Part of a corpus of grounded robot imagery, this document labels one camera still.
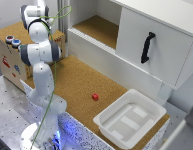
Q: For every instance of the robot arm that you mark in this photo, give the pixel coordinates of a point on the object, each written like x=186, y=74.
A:
x=42, y=80

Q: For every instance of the pink block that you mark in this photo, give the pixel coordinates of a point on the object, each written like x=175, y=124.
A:
x=95, y=97

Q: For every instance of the white cabinet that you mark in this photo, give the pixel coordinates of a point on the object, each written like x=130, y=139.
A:
x=96, y=56

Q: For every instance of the white sliding door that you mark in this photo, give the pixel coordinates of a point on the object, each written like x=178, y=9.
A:
x=129, y=40

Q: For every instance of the white plastic box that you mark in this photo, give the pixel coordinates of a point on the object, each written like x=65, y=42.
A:
x=129, y=121

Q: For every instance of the blue button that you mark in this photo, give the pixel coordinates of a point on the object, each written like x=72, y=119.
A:
x=16, y=42

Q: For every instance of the wooden drawer box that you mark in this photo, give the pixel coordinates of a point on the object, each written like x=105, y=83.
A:
x=9, y=66

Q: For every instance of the red button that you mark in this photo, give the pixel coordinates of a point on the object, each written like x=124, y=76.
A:
x=9, y=38

